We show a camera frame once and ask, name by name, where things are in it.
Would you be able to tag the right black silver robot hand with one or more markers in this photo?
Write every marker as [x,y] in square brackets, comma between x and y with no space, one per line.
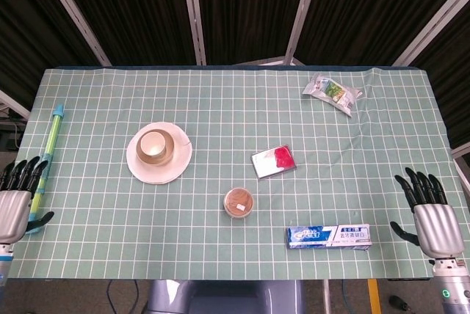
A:
[438,229]

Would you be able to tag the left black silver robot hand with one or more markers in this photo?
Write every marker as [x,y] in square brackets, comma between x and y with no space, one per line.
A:
[12,215]

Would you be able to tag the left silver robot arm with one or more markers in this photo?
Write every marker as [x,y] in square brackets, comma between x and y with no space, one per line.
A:
[5,266]

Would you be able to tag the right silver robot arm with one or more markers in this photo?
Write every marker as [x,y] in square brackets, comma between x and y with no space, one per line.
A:
[453,284]

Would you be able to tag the beige cup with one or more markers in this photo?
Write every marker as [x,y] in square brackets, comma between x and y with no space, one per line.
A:
[169,152]

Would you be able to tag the green checked tablecloth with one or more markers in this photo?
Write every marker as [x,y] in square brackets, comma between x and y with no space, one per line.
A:
[235,116]

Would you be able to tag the green blue toy water gun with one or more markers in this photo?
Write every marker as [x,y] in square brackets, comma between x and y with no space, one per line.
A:
[55,127]

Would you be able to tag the blue Crest toothpaste box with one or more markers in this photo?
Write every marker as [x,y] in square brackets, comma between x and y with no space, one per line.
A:
[323,237]

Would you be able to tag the white paper plate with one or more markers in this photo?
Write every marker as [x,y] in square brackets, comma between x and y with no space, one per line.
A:
[147,174]

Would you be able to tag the silver green snack bag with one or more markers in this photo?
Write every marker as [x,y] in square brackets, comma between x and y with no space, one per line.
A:
[332,92]

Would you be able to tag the clear jar of rubber bands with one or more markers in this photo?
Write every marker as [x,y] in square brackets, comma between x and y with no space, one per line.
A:
[238,202]

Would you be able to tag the grey robot torso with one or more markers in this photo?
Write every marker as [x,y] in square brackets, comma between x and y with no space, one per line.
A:
[224,297]

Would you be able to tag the dark pleated curtain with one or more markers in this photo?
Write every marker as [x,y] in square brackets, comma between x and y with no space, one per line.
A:
[136,9]

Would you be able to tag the white metal frame pole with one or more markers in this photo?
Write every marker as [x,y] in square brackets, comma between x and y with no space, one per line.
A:
[303,13]
[194,13]
[433,20]
[73,13]

